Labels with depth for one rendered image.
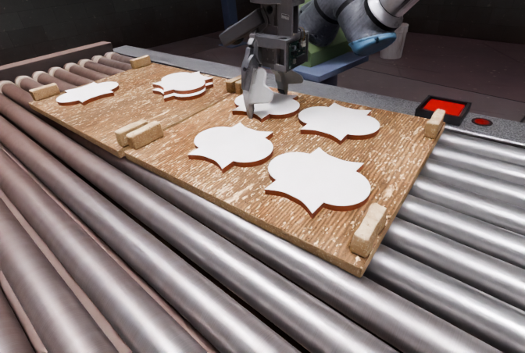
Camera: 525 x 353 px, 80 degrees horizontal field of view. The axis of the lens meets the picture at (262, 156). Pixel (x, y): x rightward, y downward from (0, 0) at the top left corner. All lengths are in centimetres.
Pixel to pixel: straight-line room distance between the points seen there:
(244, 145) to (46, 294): 30
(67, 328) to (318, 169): 32
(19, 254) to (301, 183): 34
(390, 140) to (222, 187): 27
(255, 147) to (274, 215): 14
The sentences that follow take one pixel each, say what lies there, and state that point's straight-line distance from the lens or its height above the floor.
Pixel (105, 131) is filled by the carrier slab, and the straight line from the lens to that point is 66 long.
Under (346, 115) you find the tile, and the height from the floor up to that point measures 95.
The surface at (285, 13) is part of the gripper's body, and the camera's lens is 53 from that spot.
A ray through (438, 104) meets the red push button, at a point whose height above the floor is 93.
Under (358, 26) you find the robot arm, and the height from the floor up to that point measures 101.
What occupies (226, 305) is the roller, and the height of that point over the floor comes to 92.
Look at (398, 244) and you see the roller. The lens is 40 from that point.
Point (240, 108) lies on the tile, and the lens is 62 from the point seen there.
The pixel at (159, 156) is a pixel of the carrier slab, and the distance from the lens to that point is 52.
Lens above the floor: 119
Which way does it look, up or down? 33 degrees down
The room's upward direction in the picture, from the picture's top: 5 degrees counter-clockwise
